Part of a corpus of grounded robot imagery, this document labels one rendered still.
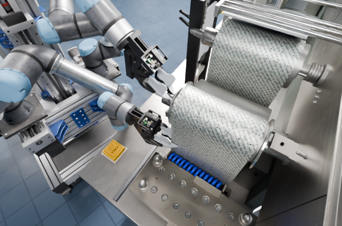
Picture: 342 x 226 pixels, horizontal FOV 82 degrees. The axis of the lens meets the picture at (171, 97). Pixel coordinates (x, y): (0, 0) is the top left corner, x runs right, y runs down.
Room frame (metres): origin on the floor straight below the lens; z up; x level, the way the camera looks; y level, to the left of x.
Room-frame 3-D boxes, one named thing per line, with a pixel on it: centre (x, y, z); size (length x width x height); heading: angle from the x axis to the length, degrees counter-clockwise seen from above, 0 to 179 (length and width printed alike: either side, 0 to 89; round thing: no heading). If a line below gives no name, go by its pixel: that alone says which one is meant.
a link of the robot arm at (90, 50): (0.97, 0.49, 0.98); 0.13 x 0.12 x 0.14; 110
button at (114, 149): (0.37, 0.25, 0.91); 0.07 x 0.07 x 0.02; 57
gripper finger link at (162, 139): (0.32, 0.02, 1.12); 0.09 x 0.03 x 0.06; 56
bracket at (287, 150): (0.21, -0.28, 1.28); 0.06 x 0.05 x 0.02; 57
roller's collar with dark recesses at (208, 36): (0.60, -0.15, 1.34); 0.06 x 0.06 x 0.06; 57
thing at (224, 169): (0.26, -0.10, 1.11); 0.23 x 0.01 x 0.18; 57
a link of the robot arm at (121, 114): (0.44, 0.16, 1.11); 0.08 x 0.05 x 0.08; 147
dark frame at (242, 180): (0.32, -0.19, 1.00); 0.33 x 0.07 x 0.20; 57
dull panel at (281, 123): (1.08, -0.91, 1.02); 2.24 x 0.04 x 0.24; 147
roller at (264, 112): (0.41, -0.20, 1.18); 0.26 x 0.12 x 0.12; 57
